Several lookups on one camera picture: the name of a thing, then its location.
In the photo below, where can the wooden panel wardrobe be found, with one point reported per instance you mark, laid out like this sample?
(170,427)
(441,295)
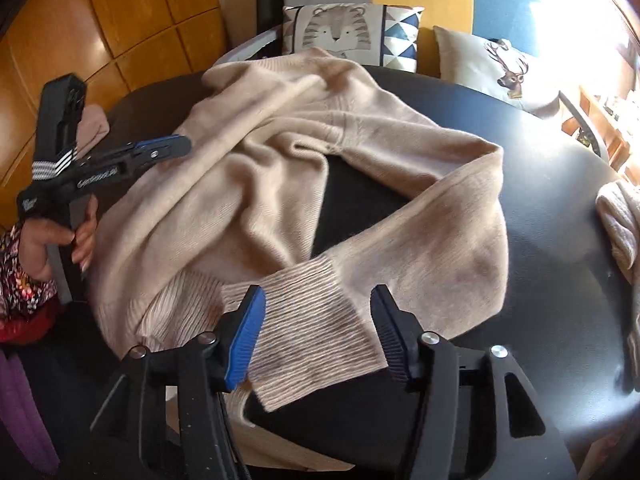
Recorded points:
(115,46)

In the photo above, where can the grey yellow blue sofa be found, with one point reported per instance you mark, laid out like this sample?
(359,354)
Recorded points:
(425,5)

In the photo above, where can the deer print cushion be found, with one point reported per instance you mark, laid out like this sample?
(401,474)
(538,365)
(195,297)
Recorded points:
(497,69)

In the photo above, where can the cream knit garment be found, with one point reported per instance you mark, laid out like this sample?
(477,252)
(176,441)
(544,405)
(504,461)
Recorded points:
(617,205)

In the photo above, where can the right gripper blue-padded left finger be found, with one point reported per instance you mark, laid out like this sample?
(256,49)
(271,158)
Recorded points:
(237,333)

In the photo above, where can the folded pink garment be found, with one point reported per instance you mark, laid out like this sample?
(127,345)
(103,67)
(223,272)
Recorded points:
(92,129)

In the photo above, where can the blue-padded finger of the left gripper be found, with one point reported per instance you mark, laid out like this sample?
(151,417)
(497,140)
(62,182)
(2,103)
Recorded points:
(151,152)

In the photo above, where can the tiger print cushion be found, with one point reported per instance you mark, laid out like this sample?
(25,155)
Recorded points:
(367,33)

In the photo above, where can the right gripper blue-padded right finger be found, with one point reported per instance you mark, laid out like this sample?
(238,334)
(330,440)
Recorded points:
(399,334)

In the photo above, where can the person's left hand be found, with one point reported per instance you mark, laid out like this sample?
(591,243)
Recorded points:
(38,234)

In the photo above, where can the beige knit sweater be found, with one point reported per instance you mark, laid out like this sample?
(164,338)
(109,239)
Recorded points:
(307,179)

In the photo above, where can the floral patterned sleeve forearm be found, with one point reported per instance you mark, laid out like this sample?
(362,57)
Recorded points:
(21,295)

